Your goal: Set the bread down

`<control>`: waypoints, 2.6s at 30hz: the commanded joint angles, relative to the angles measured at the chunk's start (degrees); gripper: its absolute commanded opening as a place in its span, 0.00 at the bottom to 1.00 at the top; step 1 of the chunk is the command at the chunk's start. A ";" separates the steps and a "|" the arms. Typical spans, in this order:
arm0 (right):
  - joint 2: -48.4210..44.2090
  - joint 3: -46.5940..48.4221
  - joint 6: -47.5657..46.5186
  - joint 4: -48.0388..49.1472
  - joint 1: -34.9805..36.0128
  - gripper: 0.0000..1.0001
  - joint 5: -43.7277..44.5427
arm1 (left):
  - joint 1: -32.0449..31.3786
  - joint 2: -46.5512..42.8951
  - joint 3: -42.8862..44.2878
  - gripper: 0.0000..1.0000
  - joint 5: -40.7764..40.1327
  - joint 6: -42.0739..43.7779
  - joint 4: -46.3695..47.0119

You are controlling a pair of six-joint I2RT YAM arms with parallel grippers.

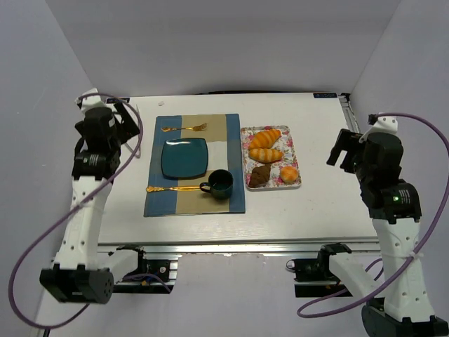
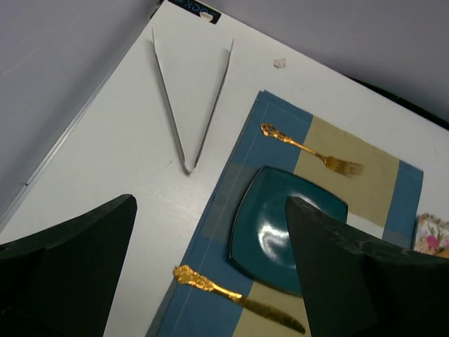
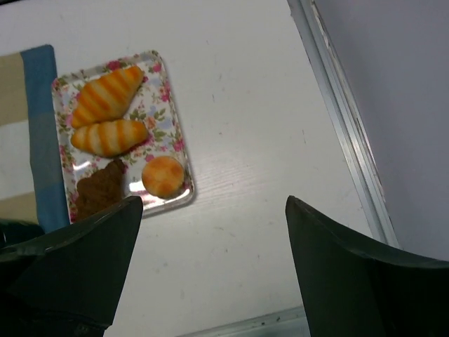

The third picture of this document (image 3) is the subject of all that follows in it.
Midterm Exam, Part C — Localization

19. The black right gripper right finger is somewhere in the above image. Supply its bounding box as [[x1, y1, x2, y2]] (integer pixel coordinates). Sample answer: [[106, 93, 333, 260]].
[[285, 196, 448, 336]]

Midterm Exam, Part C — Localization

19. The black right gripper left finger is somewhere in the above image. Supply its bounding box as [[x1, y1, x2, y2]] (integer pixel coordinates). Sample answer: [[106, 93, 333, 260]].
[[1, 197, 143, 336]]

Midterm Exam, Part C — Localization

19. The brown chocolate croissant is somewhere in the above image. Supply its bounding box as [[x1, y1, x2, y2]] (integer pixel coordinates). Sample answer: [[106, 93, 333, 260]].
[[75, 159, 126, 221]]

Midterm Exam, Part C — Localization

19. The blue and beige placemat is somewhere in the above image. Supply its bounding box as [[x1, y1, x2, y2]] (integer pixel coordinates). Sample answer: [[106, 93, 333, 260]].
[[1, 45, 69, 232]]

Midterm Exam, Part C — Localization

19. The round orange bun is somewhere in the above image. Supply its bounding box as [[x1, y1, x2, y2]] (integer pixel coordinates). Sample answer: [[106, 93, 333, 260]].
[[142, 156, 185, 199]]

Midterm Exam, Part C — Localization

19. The small orange striped croissant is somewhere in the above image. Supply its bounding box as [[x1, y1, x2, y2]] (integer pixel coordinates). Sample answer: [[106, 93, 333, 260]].
[[71, 119, 149, 158]]

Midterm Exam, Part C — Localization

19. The floral rectangular tray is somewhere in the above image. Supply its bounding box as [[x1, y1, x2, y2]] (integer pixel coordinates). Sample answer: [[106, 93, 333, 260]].
[[52, 51, 194, 223]]

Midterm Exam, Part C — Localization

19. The large orange striped croissant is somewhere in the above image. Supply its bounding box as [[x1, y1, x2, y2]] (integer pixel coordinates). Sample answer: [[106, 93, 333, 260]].
[[72, 65, 145, 128]]

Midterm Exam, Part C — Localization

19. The aluminium table edge rail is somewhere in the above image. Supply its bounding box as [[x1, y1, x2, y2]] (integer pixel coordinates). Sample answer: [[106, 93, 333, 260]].
[[288, 1, 401, 249]]

